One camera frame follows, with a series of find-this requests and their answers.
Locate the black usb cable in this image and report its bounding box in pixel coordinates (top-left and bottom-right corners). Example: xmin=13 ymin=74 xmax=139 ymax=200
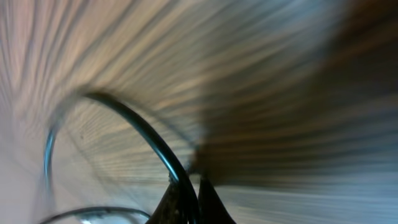
xmin=39 ymin=91 xmax=201 ymax=224

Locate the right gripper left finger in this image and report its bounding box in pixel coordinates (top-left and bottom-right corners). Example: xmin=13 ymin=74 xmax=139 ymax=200
xmin=146 ymin=183 xmax=187 ymax=224

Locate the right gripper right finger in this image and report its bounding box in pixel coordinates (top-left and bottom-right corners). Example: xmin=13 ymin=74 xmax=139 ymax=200
xmin=198 ymin=177 xmax=236 ymax=224

